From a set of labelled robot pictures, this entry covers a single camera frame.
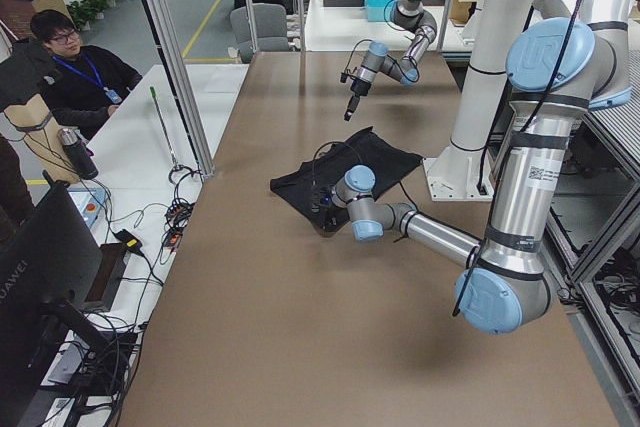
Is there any dark grey thermos bottle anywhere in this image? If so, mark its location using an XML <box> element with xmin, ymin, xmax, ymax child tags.
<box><xmin>58</xmin><ymin>127</ymin><xmax>98</xmax><ymax>180</ymax></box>

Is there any blue plastic bin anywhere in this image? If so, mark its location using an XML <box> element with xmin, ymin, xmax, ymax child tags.
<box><xmin>364</xmin><ymin>0</ymin><xmax>397</xmax><ymax>23</ymax></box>

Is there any black t-shirt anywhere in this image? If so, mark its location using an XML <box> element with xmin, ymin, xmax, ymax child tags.
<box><xmin>269</xmin><ymin>125</ymin><xmax>425</xmax><ymax>234</ymax></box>

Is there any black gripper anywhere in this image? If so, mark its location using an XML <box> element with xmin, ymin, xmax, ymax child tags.
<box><xmin>340</xmin><ymin>69</ymin><xmax>373</xmax><ymax>121</ymax></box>
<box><xmin>310</xmin><ymin>185</ymin><xmax>333</xmax><ymax>212</ymax></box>

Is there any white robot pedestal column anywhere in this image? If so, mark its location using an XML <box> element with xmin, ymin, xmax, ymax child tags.
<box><xmin>425</xmin><ymin>0</ymin><xmax>532</xmax><ymax>201</ymax></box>

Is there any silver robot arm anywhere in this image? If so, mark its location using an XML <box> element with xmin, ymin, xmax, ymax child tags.
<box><xmin>340</xmin><ymin>0</ymin><xmax>437</xmax><ymax>121</ymax></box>
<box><xmin>310</xmin><ymin>0</ymin><xmax>632</xmax><ymax>334</ymax></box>

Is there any black computer monitor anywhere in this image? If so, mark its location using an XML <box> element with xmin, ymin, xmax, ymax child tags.
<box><xmin>1</xmin><ymin>182</ymin><xmax>109</xmax><ymax>426</ymax></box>

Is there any blue teach pendant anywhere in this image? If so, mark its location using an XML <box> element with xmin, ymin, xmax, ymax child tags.
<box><xmin>67</xmin><ymin>187</ymin><xmax>106</xmax><ymax>229</ymax></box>

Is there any aluminium frame post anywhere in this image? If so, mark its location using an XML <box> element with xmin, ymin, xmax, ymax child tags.
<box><xmin>141</xmin><ymin>0</ymin><xmax>215</xmax><ymax>180</ymax></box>

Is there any grey office chair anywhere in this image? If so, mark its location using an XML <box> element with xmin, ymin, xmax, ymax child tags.
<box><xmin>230</xmin><ymin>3</ymin><xmax>291</xmax><ymax>63</ymax></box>

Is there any seated person with lanyard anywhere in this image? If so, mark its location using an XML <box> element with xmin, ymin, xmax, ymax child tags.
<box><xmin>30</xmin><ymin>9</ymin><xmax>142</xmax><ymax>140</ymax></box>

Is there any green handled metal rod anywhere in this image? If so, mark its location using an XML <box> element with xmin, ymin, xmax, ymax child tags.
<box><xmin>149</xmin><ymin>86</ymin><xmax>182</xmax><ymax>172</ymax></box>

